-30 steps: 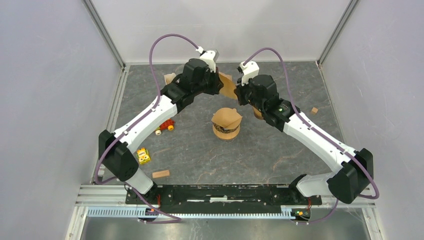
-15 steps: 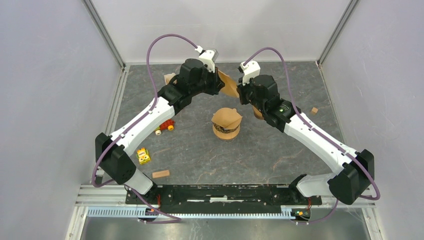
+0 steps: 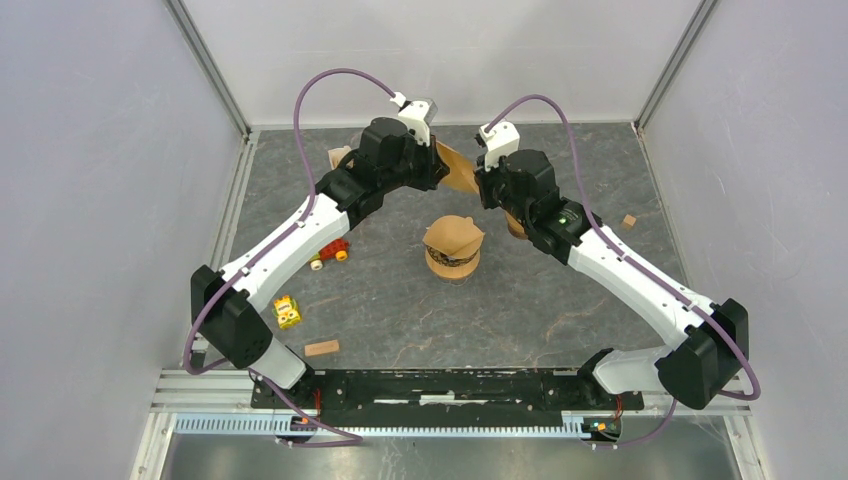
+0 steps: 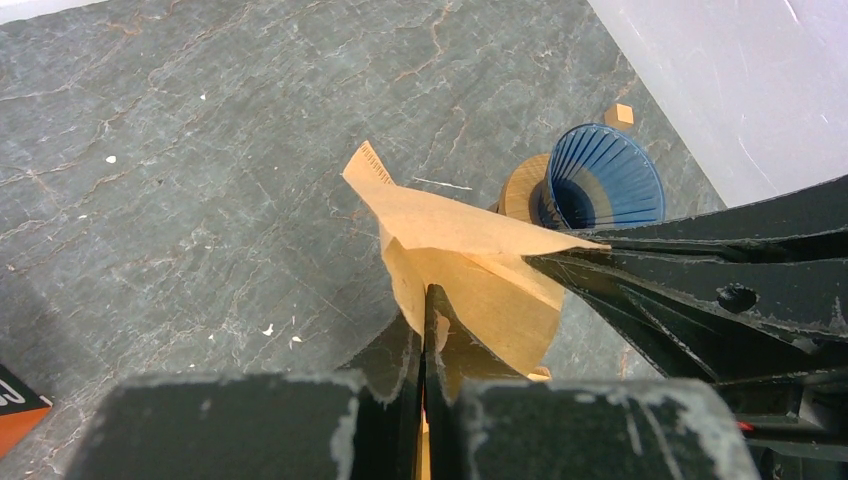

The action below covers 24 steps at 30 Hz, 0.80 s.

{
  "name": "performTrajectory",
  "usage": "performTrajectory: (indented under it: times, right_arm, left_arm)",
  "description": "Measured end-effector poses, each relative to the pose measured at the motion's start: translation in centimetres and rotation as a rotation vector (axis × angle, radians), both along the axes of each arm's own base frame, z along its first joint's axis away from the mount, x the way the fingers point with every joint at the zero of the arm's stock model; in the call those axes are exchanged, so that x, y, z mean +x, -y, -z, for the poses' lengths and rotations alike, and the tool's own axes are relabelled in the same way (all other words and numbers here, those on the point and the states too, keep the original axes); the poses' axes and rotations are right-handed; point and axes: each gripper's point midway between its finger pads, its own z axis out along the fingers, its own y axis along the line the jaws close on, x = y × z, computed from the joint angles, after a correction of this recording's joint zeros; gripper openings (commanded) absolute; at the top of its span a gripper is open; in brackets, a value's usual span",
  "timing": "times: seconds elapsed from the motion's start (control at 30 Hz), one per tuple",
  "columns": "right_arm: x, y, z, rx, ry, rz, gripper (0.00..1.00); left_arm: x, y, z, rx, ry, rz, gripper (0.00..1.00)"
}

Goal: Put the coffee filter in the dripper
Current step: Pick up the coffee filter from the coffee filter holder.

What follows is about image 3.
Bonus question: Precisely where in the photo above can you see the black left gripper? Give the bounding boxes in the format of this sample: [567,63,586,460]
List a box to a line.
[380,130,451,194]

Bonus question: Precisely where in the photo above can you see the wooden dripper ring holder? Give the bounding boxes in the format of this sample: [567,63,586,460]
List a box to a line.
[505,212,528,240]

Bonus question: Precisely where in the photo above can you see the brown paper coffee filter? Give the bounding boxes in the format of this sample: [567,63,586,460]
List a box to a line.
[423,215,485,259]

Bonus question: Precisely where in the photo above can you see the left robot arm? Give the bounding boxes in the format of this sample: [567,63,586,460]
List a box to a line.
[190,117,449,408]

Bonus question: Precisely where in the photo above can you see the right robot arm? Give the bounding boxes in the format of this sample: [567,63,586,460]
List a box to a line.
[474,149,749,410]

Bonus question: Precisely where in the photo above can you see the orange coffee filter box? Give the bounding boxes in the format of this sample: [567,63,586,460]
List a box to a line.
[327,145,353,169]

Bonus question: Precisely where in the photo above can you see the glass dripper with wooden collar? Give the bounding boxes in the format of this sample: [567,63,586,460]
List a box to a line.
[425,246,481,284]

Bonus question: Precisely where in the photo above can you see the red toy brick car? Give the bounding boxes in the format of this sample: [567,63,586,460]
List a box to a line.
[309,238,350,271]

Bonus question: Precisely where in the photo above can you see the small wooden cube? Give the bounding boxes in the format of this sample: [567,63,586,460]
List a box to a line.
[620,214,637,230]

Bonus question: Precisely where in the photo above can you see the yellow green toy block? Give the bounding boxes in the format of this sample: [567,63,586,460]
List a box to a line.
[272,295,302,330]

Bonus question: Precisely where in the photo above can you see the wooden rectangular block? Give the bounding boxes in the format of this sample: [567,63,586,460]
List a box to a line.
[304,339,340,357]

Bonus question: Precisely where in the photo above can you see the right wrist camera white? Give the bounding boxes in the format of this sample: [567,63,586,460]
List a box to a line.
[478,120,520,171]

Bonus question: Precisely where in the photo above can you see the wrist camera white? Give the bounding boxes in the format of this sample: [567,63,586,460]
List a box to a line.
[390,91,438,147]
[478,120,520,171]

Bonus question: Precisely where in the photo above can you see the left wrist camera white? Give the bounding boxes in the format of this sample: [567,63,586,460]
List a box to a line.
[390,91,438,147]

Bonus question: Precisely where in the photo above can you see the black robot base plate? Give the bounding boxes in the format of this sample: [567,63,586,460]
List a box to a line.
[286,368,644,428]

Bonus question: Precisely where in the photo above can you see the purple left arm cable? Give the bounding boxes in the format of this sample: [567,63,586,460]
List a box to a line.
[182,67,409,449]

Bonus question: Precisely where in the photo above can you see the slotted aluminium rail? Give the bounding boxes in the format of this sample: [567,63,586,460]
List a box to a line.
[173,413,588,439]

